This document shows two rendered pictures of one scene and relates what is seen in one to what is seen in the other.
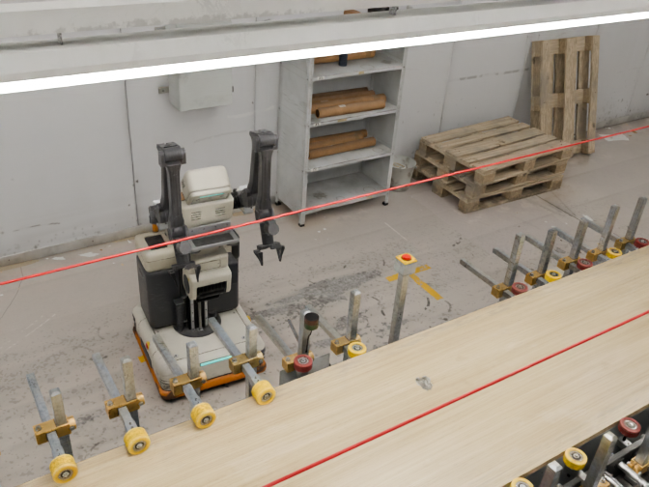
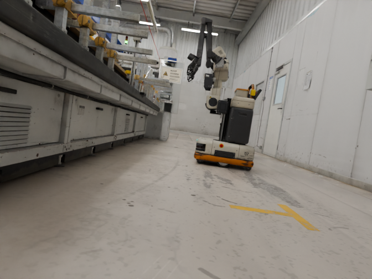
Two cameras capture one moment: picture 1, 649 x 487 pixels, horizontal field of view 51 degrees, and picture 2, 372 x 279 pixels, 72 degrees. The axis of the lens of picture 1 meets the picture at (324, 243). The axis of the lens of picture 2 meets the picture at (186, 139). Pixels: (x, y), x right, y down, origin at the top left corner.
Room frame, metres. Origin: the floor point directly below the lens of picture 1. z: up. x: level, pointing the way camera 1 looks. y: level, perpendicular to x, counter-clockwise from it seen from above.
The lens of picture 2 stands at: (4.42, -2.18, 0.40)
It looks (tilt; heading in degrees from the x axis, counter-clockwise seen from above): 3 degrees down; 123
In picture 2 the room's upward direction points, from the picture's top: 8 degrees clockwise
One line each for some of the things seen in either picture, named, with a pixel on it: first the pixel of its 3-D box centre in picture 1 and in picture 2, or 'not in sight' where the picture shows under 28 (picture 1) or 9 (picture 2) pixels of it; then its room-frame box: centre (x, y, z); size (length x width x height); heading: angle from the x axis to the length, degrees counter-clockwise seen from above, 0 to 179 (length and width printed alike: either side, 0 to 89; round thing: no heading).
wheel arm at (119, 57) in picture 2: (489, 280); (126, 58); (2.98, -0.89, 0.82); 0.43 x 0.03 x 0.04; 34
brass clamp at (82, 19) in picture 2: (569, 262); (87, 24); (3.19, -1.37, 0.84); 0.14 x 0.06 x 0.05; 124
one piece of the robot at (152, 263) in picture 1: (189, 271); (235, 117); (3.18, 0.76, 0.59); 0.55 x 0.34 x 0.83; 120
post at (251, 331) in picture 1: (251, 370); (144, 81); (2.07, 0.26, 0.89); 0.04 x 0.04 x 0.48; 34
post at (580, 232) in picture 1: (573, 256); (86, 17); (3.20, -1.39, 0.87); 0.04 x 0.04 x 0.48; 34
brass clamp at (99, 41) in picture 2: (537, 276); (102, 44); (3.05, -1.16, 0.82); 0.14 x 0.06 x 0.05; 124
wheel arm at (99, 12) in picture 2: (582, 246); (88, 11); (3.40, -1.51, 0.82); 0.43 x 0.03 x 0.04; 34
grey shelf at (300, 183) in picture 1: (338, 121); not in sight; (5.19, -0.04, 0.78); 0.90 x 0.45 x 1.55; 124
